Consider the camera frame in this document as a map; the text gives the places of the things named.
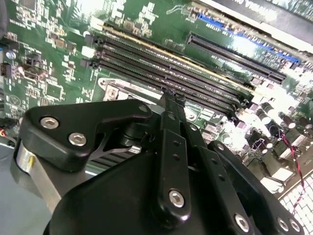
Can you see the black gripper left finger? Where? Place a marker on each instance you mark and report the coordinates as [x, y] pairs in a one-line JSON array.
[[73, 117]]

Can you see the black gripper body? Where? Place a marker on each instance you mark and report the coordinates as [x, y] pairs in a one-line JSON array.
[[110, 208]]

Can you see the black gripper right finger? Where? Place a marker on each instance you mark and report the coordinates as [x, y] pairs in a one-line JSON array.
[[220, 176]]

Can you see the metal socket cover frame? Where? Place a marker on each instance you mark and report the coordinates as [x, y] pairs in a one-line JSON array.
[[144, 94]]

